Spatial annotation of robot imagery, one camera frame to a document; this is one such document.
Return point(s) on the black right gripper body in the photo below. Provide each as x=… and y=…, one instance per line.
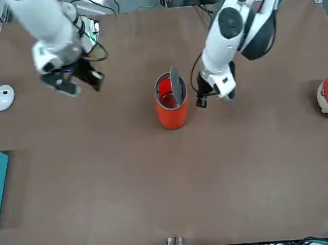
x=83, y=72

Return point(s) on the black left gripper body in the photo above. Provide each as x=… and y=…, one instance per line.
x=206, y=85

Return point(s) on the red trash bin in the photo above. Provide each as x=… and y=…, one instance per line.
x=172, y=116

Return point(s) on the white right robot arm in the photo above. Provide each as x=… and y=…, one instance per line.
x=47, y=26

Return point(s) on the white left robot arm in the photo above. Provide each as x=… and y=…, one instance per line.
x=220, y=47

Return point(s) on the small green circuit board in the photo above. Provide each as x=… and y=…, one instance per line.
x=94, y=33

